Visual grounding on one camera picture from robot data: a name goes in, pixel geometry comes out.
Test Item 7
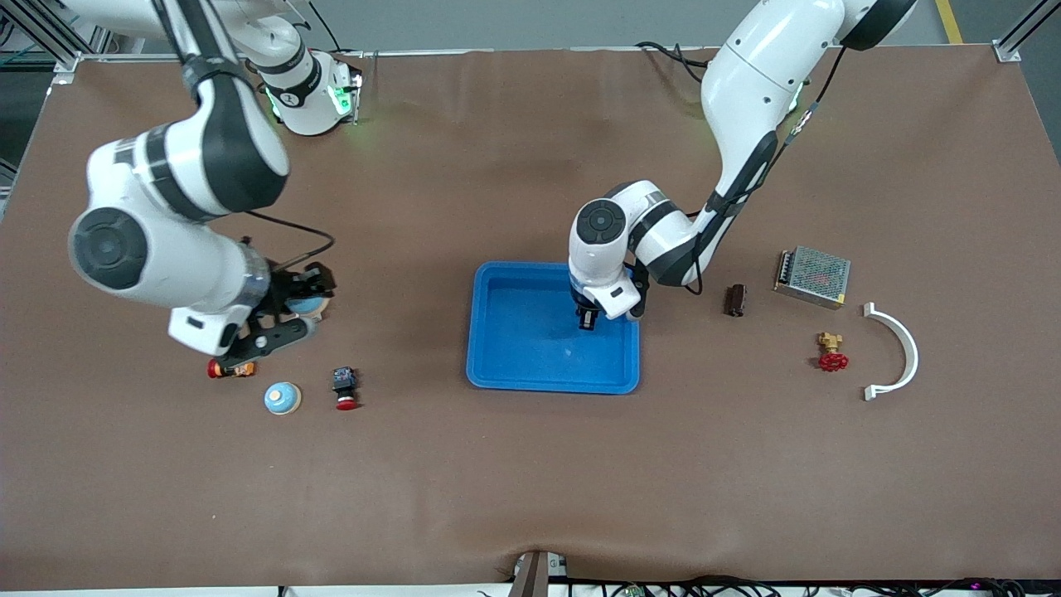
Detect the blue dome bell cream base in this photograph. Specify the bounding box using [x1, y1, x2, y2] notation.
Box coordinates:
[286, 292, 330, 322]
[264, 381, 302, 417]

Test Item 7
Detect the blue plastic tray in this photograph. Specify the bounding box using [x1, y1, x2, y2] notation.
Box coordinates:
[466, 261, 641, 396]

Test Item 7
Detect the red mushroom emergency stop button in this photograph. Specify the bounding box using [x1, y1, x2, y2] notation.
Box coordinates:
[332, 366, 360, 412]

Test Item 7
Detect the brown table cover mat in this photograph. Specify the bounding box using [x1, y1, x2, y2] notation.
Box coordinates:
[0, 43, 1061, 591]

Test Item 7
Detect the metal mesh power supply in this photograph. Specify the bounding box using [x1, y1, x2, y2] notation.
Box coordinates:
[773, 245, 852, 310]

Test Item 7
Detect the brass valve red handwheel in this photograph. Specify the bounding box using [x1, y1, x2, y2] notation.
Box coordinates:
[815, 332, 850, 373]

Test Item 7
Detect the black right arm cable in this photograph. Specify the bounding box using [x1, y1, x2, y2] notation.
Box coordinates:
[149, 0, 336, 273]

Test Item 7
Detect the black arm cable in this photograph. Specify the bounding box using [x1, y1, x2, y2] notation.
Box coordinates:
[149, 0, 336, 273]
[684, 46, 848, 297]

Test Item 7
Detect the black base power cable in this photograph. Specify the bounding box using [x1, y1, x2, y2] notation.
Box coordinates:
[634, 40, 724, 89]

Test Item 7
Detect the grey stand post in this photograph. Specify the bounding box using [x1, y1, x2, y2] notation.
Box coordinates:
[507, 551, 571, 597]

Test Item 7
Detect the aluminium frame profile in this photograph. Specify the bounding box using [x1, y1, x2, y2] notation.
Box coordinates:
[993, 0, 1061, 64]
[0, 0, 113, 85]

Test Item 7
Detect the white curved plastic bracket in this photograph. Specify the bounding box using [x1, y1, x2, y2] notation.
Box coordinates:
[862, 302, 920, 402]

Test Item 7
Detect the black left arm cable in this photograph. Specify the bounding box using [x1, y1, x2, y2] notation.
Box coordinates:
[684, 46, 848, 297]

